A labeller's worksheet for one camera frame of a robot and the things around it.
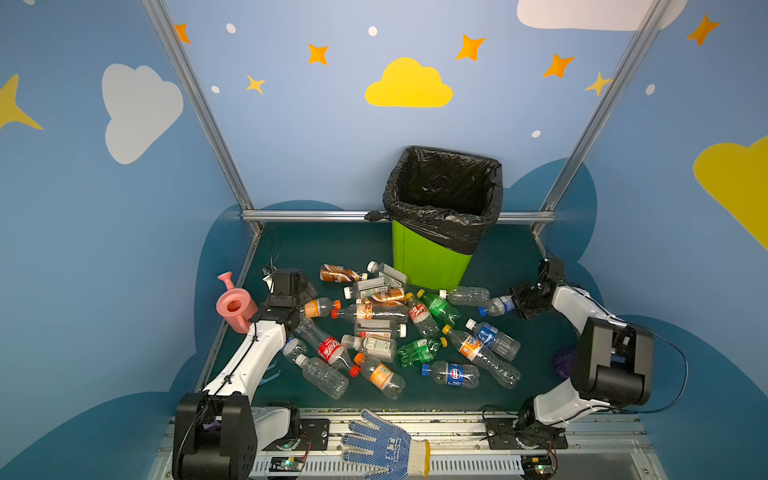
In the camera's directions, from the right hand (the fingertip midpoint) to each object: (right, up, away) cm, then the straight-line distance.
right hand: (511, 293), depth 94 cm
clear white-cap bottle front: (-57, -20, -15) cm, 62 cm away
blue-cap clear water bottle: (-5, -4, -3) cm, 7 cm away
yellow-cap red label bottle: (-29, -8, +1) cm, 30 cm away
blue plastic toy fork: (-72, -22, -10) cm, 76 cm away
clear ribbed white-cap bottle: (-14, -1, +2) cm, 14 cm away
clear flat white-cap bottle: (-47, +1, +5) cm, 47 cm away
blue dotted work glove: (-39, -35, -22) cm, 57 cm away
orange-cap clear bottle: (-61, -5, +2) cm, 61 cm away
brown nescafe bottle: (-56, +6, +7) cm, 57 cm away
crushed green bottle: (-29, -16, -8) cm, 34 cm away
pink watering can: (-84, -2, -8) cm, 85 cm away
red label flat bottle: (-42, -10, -7) cm, 44 cm away
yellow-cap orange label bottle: (-15, -15, -10) cm, 23 cm away
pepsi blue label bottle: (-25, -20, -14) cm, 34 cm away
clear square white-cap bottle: (-38, +5, +8) cm, 39 cm away
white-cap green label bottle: (-42, -14, -10) cm, 46 cm away
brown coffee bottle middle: (-39, -1, +2) cm, 39 cm away
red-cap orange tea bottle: (-44, -6, -1) cm, 44 cm away
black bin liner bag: (-19, +32, +6) cm, 37 cm away
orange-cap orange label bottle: (-41, -20, -15) cm, 48 cm away
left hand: (-66, +2, -7) cm, 66 cm away
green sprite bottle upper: (-23, -5, -1) cm, 23 cm away
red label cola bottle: (-57, -14, -10) cm, 59 cm away
